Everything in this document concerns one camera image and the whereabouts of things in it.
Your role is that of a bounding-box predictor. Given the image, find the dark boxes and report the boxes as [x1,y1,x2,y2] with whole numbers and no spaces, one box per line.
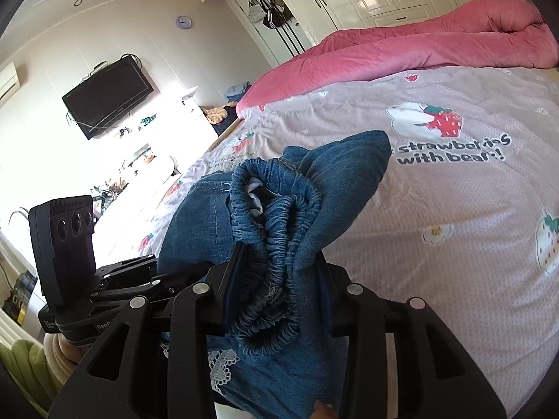
[1,271,41,327]

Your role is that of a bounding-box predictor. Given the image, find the person's left forearm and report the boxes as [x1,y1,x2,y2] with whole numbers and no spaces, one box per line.
[0,334,92,417]

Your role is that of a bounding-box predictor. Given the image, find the black hanging bag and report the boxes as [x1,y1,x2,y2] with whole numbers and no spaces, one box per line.
[261,0,294,30]

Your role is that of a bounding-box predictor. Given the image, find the wooden bed frame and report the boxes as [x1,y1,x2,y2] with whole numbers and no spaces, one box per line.
[205,116,245,153]

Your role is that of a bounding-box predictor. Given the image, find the black wall television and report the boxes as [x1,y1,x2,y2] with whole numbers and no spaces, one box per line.
[62,58,154,140]

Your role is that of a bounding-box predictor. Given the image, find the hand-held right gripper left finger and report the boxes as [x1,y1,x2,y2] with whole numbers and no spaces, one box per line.
[48,241,247,419]

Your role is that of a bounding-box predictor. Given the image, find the pink quilt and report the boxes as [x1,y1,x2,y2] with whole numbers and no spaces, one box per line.
[236,0,559,118]

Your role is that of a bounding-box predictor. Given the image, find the dark plant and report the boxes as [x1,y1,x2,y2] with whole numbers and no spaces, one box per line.
[89,178,128,215]

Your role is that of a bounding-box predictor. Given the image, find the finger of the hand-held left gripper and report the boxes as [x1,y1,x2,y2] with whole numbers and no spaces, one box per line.
[147,263,214,302]

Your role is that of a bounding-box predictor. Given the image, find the pink printed bedsheet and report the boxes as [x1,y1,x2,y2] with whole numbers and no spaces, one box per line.
[94,63,559,419]

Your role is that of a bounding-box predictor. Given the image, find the blue folded cloth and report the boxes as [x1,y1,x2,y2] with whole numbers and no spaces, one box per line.
[225,82,253,102]

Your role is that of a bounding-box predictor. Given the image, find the white air conditioner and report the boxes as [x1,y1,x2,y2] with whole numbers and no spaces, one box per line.
[0,62,22,106]

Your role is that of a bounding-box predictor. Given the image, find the white door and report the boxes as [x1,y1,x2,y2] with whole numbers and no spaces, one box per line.
[227,0,319,67]

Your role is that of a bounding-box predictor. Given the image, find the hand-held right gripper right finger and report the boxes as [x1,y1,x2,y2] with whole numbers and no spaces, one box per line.
[317,262,507,419]

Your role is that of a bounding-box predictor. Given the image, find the blue denim pants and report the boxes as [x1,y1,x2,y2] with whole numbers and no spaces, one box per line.
[155,130,391,419]

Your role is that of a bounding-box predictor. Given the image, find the dark cloth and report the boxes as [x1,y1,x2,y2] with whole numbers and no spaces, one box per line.
[212,104,239,137]

